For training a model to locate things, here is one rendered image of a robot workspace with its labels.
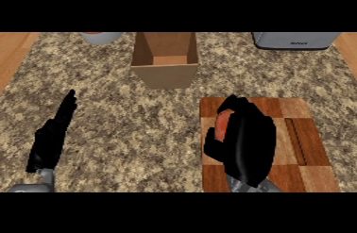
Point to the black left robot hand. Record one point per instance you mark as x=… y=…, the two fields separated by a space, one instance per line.
x=49 y=139

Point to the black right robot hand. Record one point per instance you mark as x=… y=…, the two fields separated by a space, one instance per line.
x=246 y=142

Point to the orange sweet potato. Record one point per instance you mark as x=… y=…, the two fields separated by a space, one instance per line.
x=222 y=122

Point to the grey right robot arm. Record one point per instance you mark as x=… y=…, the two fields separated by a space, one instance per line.
x=254 y=186

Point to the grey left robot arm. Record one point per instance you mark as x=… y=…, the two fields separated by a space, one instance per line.
x=34 y=183

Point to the checkered wooden cutting board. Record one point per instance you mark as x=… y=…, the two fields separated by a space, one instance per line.
x=302 y=139

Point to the brown cardboard box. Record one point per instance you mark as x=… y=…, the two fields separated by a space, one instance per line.
x=165 y=67

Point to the grey appliance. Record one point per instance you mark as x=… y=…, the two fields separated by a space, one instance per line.
x=295 y=40

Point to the grey round pot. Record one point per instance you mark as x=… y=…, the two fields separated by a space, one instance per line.
x=101 y=37

